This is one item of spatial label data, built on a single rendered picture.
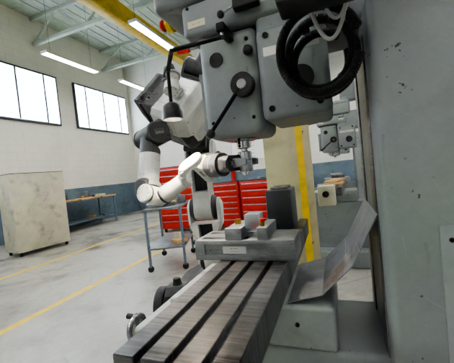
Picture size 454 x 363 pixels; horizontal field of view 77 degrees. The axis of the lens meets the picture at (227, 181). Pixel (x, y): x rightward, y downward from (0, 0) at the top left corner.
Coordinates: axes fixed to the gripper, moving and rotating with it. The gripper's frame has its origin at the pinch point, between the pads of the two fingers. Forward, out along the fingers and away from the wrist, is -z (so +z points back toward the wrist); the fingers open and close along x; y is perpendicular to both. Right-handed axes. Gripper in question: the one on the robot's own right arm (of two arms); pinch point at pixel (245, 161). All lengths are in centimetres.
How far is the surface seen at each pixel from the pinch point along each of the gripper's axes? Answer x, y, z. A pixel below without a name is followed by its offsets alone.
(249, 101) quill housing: -6.5, -17.3, -9.6
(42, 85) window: 154, -294, 895
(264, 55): -5.8, -29.0, -16.0
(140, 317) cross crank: -21, 60, 48
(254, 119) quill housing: -6.1, -12.1, -10.6
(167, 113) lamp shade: -16.7, -19.1, 18.7
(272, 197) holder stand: 38.2, 17.5, 18.8
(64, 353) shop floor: -23, 125, 174
